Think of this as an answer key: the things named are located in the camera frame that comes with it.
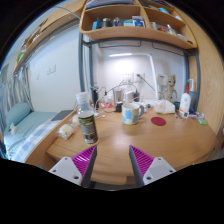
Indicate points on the teal pillow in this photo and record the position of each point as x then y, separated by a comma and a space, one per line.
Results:
18, 113

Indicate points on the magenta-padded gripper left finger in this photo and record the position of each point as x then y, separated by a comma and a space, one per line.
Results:
68, 168

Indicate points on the bed with checked blanket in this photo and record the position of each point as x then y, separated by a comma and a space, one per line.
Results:
30, 133

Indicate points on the white pump bottle, red pump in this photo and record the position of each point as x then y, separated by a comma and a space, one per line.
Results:
185, 103

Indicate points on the black plug-in charger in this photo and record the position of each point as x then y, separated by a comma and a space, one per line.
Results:
136, 96

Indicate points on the wooden tree-man figurine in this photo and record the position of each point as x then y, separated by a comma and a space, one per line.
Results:
170, 88

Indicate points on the wooden shelf unit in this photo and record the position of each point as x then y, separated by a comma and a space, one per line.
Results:
133, 33

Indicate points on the clear spray bottle, blue nozzle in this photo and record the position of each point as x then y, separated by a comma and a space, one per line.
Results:
192, 91

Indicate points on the white power adapter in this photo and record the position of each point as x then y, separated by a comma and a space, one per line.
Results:
129, 96

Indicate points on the flat round red coaster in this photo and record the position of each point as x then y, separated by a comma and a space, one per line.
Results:
158, 121

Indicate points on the white wall box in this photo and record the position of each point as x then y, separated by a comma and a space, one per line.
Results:
161, 80

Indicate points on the small green block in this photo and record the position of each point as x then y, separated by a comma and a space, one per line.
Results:
202, 121

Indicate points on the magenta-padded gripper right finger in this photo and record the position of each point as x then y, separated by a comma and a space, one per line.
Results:
156, 168

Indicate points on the white tissue pack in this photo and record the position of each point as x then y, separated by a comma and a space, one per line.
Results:
165, 106

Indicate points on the steel tumbler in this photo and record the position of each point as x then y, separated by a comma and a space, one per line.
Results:
117, 96

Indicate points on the clear bottle with dark label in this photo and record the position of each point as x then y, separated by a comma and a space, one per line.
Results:
87, 126

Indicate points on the white mug with blue patches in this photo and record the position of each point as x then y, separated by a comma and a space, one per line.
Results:
130, 114

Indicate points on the wooden bunk side shelf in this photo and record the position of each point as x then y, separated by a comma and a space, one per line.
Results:
53, 23

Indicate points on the tall black bottle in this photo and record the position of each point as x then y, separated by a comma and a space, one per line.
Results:
95, 96

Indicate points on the dark flat tablet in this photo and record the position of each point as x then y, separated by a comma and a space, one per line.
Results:
61, 115

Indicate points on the white desk lamp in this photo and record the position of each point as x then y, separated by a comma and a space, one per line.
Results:
153, 73

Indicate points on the small black cube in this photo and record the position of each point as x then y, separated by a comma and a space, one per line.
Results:
119, 106

